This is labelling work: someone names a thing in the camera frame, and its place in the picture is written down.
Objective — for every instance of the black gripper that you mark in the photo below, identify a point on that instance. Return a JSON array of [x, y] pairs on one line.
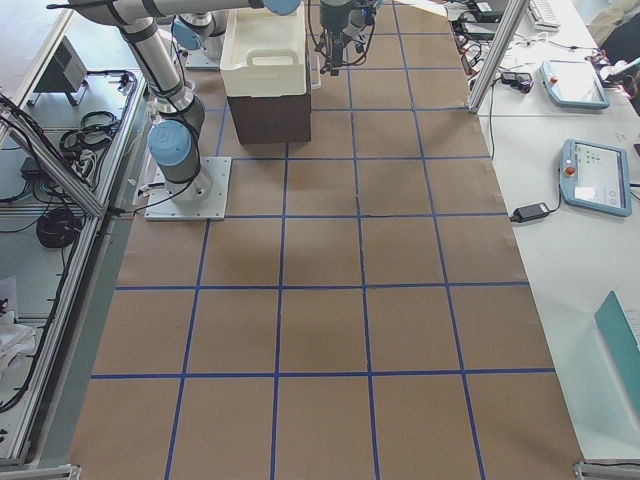
[[334, 36]]

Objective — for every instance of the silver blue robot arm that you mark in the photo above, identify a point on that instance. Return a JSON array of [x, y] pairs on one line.
[[136, 21]]

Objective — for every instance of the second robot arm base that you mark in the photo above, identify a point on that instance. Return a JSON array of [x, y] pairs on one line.
[[201, 36]]

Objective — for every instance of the white plastic storage bin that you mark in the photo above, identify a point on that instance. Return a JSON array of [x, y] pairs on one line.
[[264, 54]]

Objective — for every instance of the dark brown wooden cabinet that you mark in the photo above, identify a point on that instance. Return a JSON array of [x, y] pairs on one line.
[[267, 120]]

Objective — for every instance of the upper blue teach pendant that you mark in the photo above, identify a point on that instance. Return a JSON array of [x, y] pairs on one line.
[[573, 84]]

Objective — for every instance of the blue teach pendant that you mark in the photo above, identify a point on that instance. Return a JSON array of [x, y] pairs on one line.
[[573, 84], [595, 177]]

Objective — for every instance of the grey ventilated box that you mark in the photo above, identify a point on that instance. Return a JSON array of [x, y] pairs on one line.
[[65, 73]]

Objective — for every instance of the black laptop power brick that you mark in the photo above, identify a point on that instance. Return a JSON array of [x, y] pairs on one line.
[[529, 213]]

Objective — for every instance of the lower blue teach pendant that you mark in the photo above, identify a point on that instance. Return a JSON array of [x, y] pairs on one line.
[[595, 177]]

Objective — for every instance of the teal folder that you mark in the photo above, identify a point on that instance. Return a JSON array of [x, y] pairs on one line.
[[620, 331]]

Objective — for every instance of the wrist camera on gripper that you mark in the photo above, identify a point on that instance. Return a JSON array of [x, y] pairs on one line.
[[368, 10]]

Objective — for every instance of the aluminium frame post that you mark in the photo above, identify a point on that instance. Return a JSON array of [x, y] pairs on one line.
[[511, 19]]

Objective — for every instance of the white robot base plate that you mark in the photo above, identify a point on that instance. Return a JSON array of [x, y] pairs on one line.
[[205, 198]]

